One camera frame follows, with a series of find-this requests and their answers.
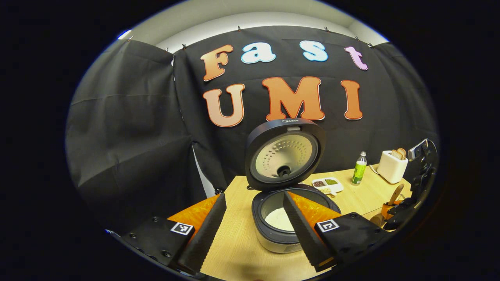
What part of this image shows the black rice cooker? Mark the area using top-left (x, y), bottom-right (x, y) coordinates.
top-left (245, 118), bottom-right (341, 254)

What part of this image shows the wooden spoon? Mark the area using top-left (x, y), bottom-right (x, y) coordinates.
top-left (370, 183), bottom-right (405, 228)

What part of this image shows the divided white grain dish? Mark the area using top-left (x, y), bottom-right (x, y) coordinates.
top-left (312, 177), bottom-right (344, 196)

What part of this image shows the black backdrop cloth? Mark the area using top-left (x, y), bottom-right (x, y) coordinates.
top-left (64, 25), bottom-right (440, 235)

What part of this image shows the white rice heap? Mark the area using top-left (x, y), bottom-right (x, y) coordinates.
top-left (265, 208), bottom-right (295, 231)

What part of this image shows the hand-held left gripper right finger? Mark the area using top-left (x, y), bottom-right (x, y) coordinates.
top-left (283, 191), bottom-right (391, 272)

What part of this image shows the green drink bottle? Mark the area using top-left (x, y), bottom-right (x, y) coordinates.
top-left (351, 151), bottom-right (368, 185)

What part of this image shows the white toaster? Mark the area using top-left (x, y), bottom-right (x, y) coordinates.
top-left (377, 150), bottom-right (409, 184)

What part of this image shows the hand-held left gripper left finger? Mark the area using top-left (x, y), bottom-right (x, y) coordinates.
top-left (121, 193), bottom-right (227, 274)

